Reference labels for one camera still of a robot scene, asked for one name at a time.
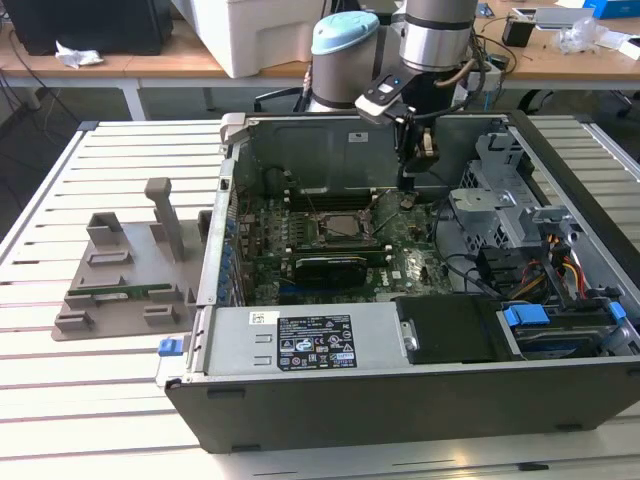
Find silver metal drive cage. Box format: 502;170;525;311
447;132;584;261

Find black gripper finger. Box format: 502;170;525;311
398;130;421;194
418;127;441;174

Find grey case handle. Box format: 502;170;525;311
219;112;247;149

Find yellow and red wires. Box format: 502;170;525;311
547;234;589;301

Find black graphics card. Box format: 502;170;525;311
293;254;369;289

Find silver power supply unit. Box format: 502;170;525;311
202;302;404;376

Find flat grey white box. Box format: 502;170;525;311
534;5;596;31

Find green RAM stick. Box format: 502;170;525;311
67;282;174;296

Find black RAM slot bank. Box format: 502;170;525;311
288;188;375;211
288;239;387;266

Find large white box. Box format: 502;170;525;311
172;0;321;80

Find black open PC case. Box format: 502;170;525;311
164;110;640;454

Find long wooden desk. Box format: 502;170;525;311
472;9;640;91

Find large black monitor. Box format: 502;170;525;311
4;0;174;56

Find small black cube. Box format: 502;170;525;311
502;14;536;49

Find grey-brown parts rack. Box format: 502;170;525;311
51;177;214;344

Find green motherboard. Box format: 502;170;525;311
234;192;451;306

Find crumpled white paper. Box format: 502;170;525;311
53;40;105;70

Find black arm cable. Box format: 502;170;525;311
432;29;496;121

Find hard disk in blue carrier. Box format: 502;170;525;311
497;304;626;359

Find blue cardboard box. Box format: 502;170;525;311
582;0;640;20

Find clear plastic bag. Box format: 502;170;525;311
557;17;626;54

